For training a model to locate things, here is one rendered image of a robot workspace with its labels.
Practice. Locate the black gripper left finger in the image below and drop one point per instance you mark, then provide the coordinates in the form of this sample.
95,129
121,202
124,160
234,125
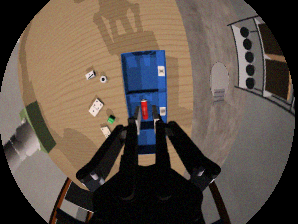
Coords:
94,173

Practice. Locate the white domino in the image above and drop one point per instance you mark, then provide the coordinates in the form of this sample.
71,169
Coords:
106,130
97,105

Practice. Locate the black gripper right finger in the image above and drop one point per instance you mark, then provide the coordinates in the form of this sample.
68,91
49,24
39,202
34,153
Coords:
202,170

